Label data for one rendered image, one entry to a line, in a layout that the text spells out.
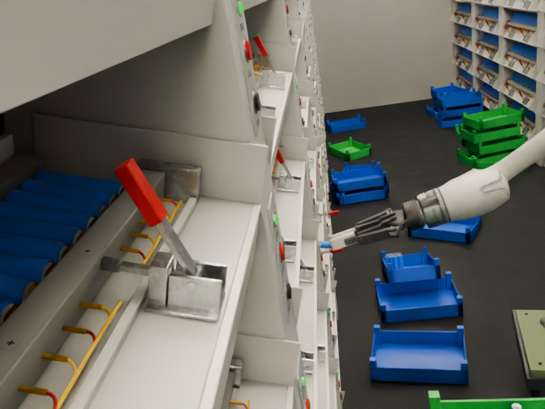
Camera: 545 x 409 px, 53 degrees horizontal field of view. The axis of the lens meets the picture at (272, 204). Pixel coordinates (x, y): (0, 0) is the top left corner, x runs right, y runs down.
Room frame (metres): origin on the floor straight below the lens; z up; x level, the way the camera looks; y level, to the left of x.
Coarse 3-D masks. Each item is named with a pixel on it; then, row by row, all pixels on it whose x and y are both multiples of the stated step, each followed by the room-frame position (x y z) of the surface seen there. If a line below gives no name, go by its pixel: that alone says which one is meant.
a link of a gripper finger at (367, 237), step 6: (384, 228) 1.21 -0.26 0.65; (390, 228) 1.20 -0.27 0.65; (396, 228) 1.19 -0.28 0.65; (366, 234) 1.22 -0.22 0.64; (372, 234) 1.21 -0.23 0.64; (378, 234) 1.21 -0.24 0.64; (384, 234) 1.20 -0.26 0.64; (366, 240) 1.22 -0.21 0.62; (372, 240) 1.21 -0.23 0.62; (378, 240) 1.21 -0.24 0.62
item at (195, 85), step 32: (224, 0) 0.42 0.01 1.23; (192, 32) 0.43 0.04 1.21; (224, 32) 0.42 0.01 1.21; (128, 64) 0.43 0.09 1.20; (160, 64) 0.43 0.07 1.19; (192, 64) 0.43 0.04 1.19; (224, 64) 0.42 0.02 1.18; (64, 96) 0.44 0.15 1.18; (96, 96) 0.44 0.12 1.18; (128, 96) 0.44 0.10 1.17; (160, 96) 0.43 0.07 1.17; (192, 96) 0.43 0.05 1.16; (224, 96) 0.43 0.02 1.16; (32, 128) 0.45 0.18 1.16; (160, 128) 0.43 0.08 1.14; (192, 128) 0.43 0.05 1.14; (224, 128) 0.43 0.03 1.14; (256, 256) 0.42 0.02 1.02; (256, 288) 0.43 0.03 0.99; (256, 320) 0.43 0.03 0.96
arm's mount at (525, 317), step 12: (516, 312) 1.39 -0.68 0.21; (528, 312) 1.38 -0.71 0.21; (540, 312) 1.37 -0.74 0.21; (528, 324) 1.32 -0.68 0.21; (540, 324) 1.31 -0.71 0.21; (528, 336) 1.26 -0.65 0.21; (540, 336) 1.25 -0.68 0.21; (528, 348) 1.21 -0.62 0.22; (540, 348) 1.20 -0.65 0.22; (528, 360) 1.16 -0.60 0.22; (540, 360) 1.15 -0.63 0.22; (540, 372) 1.11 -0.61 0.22
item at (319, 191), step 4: (316, 188) 1.81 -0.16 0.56; (320, 188) 1.81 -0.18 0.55; (324, 188) 1.81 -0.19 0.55; (316, 192) 1.81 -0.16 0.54; (320, 192) 1.81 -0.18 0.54; (316, 196) 1.81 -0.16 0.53; (320, 196) 1.81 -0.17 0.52; (316, 200) 1.81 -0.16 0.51; (320, 200) 1.81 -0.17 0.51; (320, 204) 1.77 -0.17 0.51; (320, 208) 1.75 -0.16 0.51; (320, 212) 1.71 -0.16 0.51; (320, 224) 1.61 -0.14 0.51; (320, 228) 1.58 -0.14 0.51; (320, 232) 1.55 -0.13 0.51; (320, 236) 1.52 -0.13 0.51; (320, 240) 1.49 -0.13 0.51; (320, 248) 1.44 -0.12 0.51; (324, 268) 1.32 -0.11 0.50; (324, 280) 1.21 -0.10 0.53
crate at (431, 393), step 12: (432, 396) 0.81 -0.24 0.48; (432, 408) 0.81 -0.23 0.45; (444, 408) 0.82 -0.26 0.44; (456, 408) 0.81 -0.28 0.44; (468, 408) 0.81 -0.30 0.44; (480, 408) 0.81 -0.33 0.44; (492, 408) 0.80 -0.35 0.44; (504, 408) 0.80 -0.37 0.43; (528, 408) 0.79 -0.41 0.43; (540, 408) 0.78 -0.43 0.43
